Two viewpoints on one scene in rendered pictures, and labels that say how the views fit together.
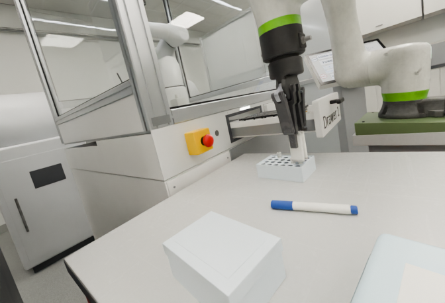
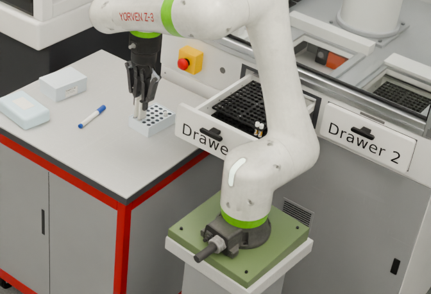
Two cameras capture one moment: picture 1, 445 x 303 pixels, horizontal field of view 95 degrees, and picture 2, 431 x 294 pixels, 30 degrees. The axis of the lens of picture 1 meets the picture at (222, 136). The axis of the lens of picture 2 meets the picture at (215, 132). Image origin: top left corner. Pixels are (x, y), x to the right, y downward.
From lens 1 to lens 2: 2.56 m
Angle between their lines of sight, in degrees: 77
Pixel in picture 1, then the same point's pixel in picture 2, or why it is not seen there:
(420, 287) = (27, 103)
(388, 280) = (32, 101)
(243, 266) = (47, 80)
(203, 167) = (195, 83)
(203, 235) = (68, 74)
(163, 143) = (168, 38)
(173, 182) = (165, 69)
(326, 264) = (56, 111)
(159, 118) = not seen: hidden behind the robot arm
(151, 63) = not seen: outside the picture
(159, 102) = not seen: hidden behind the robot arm
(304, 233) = (75, 112)
